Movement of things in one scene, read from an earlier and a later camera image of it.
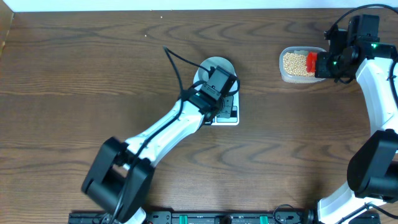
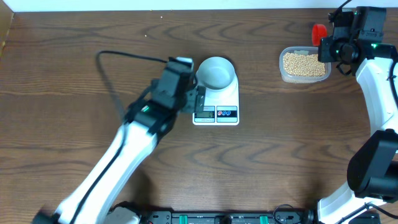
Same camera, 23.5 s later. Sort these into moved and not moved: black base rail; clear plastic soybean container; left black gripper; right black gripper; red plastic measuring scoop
Moved: right black gripper; left black gripper; red plastic measuring scoop
Not moved: black base rail; clear plastic soybean container
